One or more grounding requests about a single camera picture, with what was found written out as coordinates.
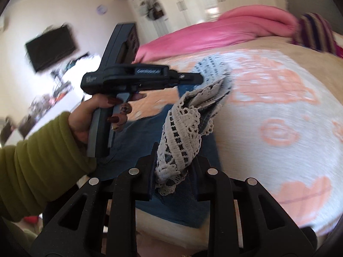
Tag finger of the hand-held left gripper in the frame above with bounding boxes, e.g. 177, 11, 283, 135
166, 70, 205, 88

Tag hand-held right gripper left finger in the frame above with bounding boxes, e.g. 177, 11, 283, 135
29, 142, 158, 257

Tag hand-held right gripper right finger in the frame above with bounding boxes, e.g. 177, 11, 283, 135
191, 157, 317, 257

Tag blue denim pants lace trim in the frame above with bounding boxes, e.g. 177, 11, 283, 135
107, 54, 234, 229

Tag person's left forearm green sleeve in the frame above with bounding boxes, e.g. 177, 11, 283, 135
0, 112, 97, 223

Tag person's left hand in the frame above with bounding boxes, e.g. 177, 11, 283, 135
68, 92, 147, 145

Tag pink quilt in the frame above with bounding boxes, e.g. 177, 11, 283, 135
133, 5, 300, 65

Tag hanging bags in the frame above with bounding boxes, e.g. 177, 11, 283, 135
140, 0, 164, 21

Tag cluttered white desk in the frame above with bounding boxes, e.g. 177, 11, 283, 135
0, 53, 104, 146

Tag orange patterned fleece blanket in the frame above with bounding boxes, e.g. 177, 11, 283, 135
129, 36, 343, 236

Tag white wardrobe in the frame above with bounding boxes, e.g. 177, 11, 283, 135
128, 0, 285, 38

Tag striped pillow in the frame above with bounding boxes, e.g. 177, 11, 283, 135
291, 12, 338, 53

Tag grey padded headboard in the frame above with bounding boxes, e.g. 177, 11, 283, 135
283, 0, 343, 34

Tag black wall television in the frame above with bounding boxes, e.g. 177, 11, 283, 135
25, 25, 79, 73

